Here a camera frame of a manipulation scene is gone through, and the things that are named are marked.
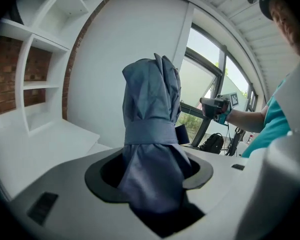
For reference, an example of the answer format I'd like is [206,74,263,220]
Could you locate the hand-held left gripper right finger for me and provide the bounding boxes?
[181,150,215,190]

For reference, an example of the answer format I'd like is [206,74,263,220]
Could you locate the black backpack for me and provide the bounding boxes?
[199,132,225,155]

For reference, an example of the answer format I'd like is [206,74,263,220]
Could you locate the white desk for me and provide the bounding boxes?
[0,117,114,203]

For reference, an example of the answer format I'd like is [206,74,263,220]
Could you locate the white shelf unit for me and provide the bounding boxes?
[0,0,111,138]

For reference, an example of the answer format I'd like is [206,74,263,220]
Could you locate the person's right forearm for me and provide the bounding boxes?
[226,108,266,134]

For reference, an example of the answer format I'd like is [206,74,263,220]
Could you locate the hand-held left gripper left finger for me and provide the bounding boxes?
[84,147,131,203]

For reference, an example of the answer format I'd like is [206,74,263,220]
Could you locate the dark-framed window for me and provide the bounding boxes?
[177,21,259,149]

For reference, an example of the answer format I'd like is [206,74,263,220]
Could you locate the person's teal shirt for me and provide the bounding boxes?
[241,72,292,159]

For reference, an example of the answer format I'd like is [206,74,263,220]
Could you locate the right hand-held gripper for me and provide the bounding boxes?
[199,91,241,126]

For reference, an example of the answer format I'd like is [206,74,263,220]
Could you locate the person's head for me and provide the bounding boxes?
[259,0,300,57]

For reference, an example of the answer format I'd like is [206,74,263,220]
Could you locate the blue-grey cloth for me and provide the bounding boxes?
[116,52,194,217]

